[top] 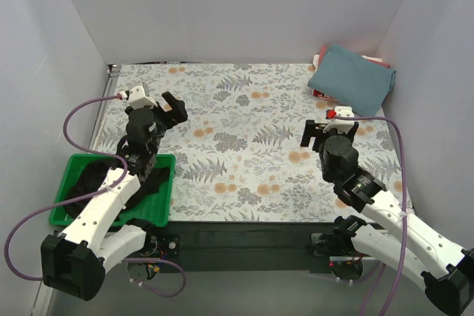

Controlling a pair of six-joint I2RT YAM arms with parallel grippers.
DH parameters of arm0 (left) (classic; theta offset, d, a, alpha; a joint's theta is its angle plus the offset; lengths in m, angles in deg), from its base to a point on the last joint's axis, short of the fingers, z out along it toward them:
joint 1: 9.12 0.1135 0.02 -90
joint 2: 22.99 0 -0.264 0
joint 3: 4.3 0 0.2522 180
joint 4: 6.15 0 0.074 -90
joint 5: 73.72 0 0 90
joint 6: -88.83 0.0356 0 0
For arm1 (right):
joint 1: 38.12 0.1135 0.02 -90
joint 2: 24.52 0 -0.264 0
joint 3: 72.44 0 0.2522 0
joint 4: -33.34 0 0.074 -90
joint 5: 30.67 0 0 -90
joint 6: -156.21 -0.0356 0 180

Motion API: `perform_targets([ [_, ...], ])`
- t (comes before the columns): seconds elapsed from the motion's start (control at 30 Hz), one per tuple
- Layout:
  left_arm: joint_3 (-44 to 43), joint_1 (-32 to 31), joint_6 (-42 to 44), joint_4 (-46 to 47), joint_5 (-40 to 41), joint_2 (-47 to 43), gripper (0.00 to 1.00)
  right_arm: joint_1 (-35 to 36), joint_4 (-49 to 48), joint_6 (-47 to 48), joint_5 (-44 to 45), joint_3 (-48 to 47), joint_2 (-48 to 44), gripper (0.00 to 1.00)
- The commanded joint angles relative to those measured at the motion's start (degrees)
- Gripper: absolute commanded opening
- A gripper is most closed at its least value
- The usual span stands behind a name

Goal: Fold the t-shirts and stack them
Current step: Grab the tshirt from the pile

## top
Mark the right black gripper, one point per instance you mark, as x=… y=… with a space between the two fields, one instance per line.
x=313 y=135

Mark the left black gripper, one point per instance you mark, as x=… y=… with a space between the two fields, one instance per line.
x=169 y=109

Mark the black t shirt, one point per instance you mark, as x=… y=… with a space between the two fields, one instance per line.
x=92 y=177

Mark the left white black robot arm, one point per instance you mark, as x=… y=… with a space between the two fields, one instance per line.
x=77 y=260

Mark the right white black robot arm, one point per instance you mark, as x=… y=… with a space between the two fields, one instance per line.
x=383 y=229

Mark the folded teal t shirt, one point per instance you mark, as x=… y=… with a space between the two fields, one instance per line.
x=353 y=80

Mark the floral patterned table mat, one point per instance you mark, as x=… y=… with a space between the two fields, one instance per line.
x=239 y=155

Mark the folded red t shirt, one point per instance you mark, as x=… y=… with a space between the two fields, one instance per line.
x=316 y=93

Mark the green plastic tray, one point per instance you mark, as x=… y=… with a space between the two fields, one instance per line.
x=154 y=208

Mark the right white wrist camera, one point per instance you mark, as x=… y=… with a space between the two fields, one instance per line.
x=342 y=118

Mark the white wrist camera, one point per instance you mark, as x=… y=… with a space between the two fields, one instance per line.
x=342 y=118
x=139 y=97

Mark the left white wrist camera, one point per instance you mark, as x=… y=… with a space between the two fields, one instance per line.
x=139 y=97

